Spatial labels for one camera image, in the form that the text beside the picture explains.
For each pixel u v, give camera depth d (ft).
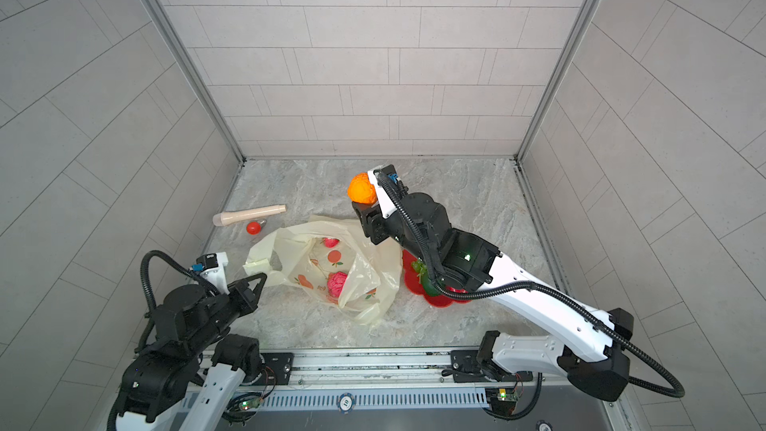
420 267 2.83
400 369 2.37
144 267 1.49
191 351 1.53
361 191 1.83
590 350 1.23
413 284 2.74
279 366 2.33
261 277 2.12
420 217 1.36
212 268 1.86
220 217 3.08
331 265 2.92
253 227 3.08
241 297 1.83
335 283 2.59
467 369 2.32
